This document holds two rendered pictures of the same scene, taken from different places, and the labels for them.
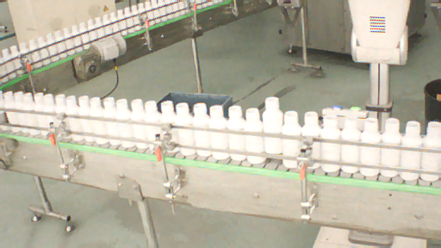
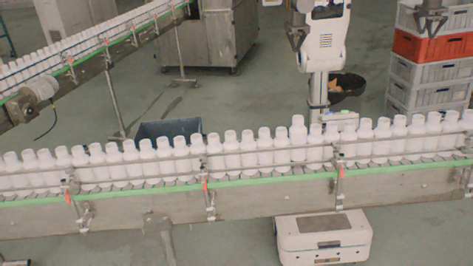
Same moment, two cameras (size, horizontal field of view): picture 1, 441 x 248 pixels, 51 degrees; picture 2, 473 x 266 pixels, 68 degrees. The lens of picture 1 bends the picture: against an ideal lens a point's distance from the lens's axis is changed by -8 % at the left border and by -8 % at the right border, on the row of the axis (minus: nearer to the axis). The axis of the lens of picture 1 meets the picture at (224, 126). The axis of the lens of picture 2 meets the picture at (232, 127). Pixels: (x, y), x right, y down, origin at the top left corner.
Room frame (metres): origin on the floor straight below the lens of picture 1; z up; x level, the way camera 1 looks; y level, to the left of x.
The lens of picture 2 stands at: (0.45, 0.51, 1.77)
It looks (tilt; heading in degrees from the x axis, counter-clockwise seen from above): 29 degrees down; 334
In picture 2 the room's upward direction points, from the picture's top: 5 degrees counter-clockwise
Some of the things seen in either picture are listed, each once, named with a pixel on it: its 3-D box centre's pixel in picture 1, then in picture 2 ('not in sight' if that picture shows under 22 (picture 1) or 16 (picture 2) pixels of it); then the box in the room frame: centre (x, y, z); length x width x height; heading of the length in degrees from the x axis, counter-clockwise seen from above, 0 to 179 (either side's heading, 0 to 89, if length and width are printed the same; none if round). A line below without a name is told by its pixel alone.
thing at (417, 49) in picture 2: not in sight; (437, 40); (2.32, -2.46, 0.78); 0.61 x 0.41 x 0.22; 70
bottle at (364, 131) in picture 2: (350, 144); (363, 140); (1.18, -0.35, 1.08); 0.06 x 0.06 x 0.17
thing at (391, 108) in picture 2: not in sight; (423, 108); (2.31, -2.45, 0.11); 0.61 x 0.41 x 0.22; 70
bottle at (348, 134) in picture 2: (331, 143); (347, 143); (1.20, -0.29, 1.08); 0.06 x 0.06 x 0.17
